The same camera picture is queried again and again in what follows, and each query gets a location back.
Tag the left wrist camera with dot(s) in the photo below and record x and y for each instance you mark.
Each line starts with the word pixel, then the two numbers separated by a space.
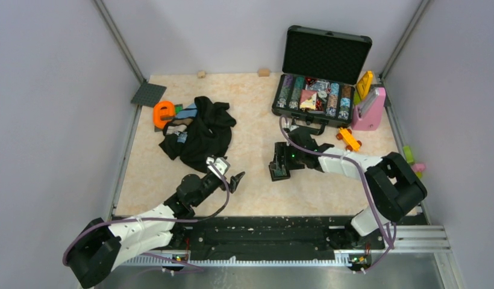
pixel 219 166

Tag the black square frame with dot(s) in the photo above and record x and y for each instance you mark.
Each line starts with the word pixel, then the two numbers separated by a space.
pixel 278 171

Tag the small wooden block right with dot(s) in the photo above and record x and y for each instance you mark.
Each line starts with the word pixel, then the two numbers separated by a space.
pixel 263 72

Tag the orange tape dispenser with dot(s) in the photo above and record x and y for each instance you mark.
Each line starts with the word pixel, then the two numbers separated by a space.
pixel 163 104

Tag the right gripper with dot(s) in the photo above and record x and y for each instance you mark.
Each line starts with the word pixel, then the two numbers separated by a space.
pixel 282 149

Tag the yellow toy piece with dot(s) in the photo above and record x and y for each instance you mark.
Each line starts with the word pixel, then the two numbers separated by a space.
pixel 363 87

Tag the dark grey lego baseplate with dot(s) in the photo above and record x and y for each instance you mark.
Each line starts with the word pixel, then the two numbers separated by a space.
pixel 148 95

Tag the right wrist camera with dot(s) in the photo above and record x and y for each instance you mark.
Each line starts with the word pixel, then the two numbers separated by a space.
pixel 288 127

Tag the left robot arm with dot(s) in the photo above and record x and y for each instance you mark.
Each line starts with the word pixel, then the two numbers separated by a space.
pixel 104 245

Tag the yellow toy car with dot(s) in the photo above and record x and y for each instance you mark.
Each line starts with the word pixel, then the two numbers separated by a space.
pixel 352 144

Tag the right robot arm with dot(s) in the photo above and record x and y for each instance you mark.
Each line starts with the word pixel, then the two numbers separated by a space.
pixel 390 184

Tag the green and pink toy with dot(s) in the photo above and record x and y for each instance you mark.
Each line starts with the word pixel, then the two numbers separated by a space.
pixel 418 168

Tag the pink box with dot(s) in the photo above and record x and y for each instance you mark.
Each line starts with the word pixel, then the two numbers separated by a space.
pixel 368 113

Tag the black poker chip case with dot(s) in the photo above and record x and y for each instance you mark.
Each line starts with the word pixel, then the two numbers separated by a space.
pixel 320 71

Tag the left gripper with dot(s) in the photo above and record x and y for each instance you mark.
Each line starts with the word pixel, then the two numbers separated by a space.
pixel 234 181

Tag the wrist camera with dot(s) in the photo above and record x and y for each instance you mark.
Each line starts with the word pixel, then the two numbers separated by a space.
pixel 219 166
pixel 288 127

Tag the black printed t-shirt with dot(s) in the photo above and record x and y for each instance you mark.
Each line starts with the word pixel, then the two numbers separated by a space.
pixel 201 130

